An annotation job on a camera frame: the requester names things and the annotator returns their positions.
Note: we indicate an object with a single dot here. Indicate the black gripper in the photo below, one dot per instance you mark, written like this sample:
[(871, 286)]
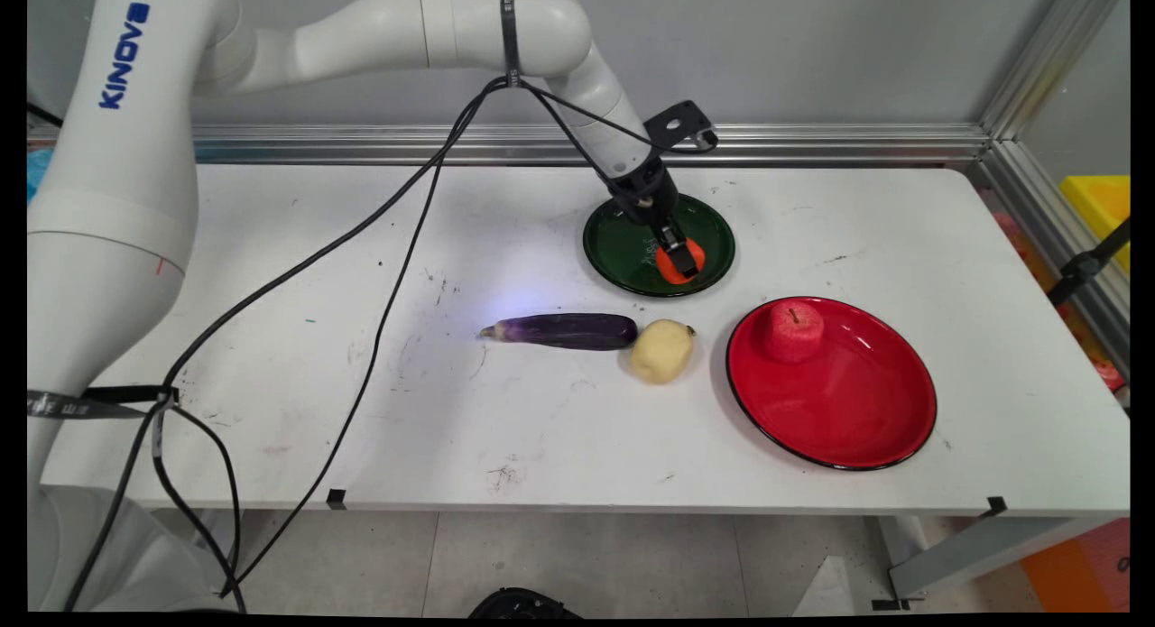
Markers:
[(645, 194)]

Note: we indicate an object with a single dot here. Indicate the orange toy fruit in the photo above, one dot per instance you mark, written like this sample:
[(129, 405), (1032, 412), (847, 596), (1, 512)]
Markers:
[(663, 268)]

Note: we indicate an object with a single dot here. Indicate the purple toy eggplant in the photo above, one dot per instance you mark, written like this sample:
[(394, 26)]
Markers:
[(568, 331)]

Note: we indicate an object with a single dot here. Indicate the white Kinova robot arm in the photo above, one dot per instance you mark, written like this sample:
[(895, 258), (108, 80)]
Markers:
[(126, 203)]

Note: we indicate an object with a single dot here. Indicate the dark green round plate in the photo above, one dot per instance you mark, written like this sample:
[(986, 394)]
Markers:
[(618, 248)]

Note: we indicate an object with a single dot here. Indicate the yellow toy potato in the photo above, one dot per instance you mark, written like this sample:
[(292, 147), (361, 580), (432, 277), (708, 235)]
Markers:
[(661, 352)]

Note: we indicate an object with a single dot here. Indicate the red toy apple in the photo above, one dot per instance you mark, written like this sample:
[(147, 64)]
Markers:
[(794, 331)]

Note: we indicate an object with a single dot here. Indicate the red round plate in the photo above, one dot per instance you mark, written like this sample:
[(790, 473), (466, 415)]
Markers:
[(839, 401)]

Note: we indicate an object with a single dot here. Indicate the black object on floor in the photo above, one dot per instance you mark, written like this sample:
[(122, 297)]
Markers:
[(523, 603)]

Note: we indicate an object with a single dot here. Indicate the black stand with clamp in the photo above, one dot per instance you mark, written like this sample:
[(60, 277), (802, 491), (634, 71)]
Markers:
[(1083, 268)]

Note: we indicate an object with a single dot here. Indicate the black table edge clip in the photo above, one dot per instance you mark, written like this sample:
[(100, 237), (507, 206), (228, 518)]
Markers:
[(337, 498), (996, 506)]

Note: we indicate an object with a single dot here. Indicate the yellow plastic box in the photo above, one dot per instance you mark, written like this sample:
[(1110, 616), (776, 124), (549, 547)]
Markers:
[(1099, 203)]

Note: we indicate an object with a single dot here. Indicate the grey angled table leg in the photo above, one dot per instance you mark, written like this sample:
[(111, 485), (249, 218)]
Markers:
[(974, 550)]

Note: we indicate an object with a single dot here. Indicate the orange box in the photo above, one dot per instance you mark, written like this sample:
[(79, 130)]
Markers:
[(1083, 568)]

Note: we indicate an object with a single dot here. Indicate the blue bubble wrap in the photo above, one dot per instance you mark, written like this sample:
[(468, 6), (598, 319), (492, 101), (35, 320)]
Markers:
[(38, 171)]

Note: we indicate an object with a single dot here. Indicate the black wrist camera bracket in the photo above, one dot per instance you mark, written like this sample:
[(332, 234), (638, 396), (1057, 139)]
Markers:
[(677, 126)]

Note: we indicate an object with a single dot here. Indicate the aluminium back frame rail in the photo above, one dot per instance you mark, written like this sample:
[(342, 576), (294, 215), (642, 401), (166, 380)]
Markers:
[(812, 144)]

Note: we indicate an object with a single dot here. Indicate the aluminium side frame rail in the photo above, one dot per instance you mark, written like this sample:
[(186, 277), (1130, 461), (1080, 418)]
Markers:
[(1056, 221)]

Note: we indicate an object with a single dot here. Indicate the aluminium corner post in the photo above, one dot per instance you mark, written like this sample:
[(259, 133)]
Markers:
[(1047, 68)]

